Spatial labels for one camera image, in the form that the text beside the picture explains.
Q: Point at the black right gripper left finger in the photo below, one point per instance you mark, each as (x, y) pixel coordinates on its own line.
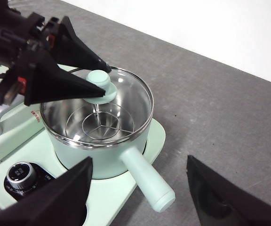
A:
(43, 202)

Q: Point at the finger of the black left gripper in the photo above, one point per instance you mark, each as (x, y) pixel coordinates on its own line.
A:
(76, 51)
(55, 87)

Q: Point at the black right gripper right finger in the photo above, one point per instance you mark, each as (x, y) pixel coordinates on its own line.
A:
(232, 200)

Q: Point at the glass pot lid green knob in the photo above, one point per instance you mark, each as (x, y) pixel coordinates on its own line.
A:
(99, 78)

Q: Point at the black glossy control panel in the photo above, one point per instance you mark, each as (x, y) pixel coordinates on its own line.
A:
(43, 180)

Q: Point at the silver control knob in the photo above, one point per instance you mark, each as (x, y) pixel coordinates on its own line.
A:
(20, 173)

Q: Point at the mint green breakfast machine base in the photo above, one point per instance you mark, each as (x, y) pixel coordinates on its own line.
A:
(107, 193)

